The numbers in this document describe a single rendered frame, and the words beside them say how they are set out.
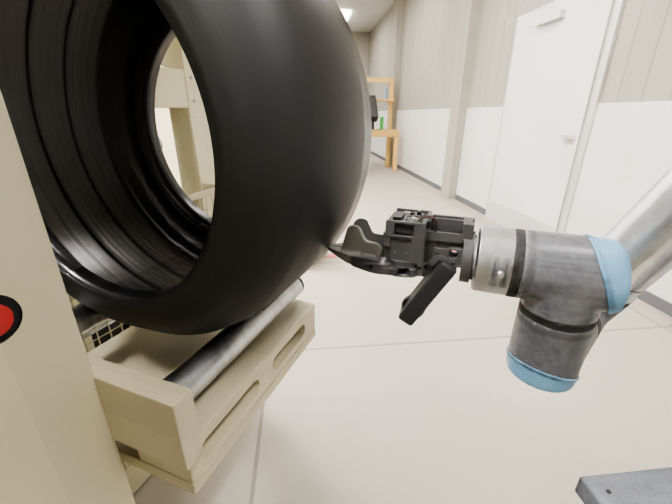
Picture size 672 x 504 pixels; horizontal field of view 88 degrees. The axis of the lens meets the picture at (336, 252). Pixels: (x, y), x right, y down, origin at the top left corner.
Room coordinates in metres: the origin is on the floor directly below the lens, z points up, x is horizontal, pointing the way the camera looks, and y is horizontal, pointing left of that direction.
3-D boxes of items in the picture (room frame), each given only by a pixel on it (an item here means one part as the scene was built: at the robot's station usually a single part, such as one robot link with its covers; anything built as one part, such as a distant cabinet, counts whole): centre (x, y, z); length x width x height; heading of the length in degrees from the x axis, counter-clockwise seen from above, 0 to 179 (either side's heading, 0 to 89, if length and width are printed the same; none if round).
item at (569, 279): (0.40, -0.29, 1.04); 0.12 x 0.09 x 0.10; 69
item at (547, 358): (0.41, -0.30, 0.93); 0.12 x 0.09 x 0.12; 133
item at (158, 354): (0.52, 0.28, 0.80); 0.37 x 0.36 x 0.02; 69
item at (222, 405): (0.47, 0.15, 0.84); 0.36 x 0.09 x 0.06; 159
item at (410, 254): (0.46, -0.13, 1.05); 0.12 x 0.08 x 0.09; 69
